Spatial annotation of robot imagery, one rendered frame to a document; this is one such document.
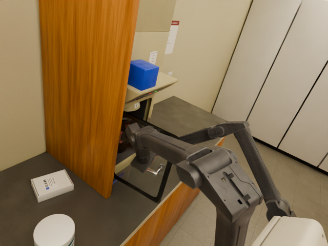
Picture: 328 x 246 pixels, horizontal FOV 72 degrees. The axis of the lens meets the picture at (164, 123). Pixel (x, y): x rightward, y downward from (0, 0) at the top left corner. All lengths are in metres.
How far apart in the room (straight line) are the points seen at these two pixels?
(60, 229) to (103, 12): 0.76
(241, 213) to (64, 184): 0.95
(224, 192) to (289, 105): 3.55
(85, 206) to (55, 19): 0.82
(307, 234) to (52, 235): 0.80
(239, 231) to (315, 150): 3.70
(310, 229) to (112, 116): 0.75
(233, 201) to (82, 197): 0.90
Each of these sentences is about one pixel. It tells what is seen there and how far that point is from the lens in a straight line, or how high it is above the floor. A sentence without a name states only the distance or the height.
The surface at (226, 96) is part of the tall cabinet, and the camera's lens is 4.11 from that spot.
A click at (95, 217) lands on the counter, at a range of 1.16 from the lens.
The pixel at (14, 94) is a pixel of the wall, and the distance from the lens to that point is 1.26.
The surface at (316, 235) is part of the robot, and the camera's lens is 0.83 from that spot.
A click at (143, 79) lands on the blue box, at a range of 0.91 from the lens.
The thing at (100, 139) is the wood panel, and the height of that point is 1.26.
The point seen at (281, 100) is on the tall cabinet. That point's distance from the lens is 3.93.
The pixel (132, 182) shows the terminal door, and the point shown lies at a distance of 1.18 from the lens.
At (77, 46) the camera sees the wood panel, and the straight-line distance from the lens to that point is 0.99.
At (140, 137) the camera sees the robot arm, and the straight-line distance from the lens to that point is 0.73.
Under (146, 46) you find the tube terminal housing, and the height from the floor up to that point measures 1.65.
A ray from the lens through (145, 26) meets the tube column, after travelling 1.01.
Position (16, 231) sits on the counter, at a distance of 1.16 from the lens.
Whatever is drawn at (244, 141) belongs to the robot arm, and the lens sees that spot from 0.97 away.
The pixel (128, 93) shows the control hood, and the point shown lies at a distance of 0.95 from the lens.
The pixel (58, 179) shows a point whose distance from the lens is 1.26.
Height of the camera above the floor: 1.88
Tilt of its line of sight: 30 degrees down
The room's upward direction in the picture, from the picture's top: 14 degrees clockwise
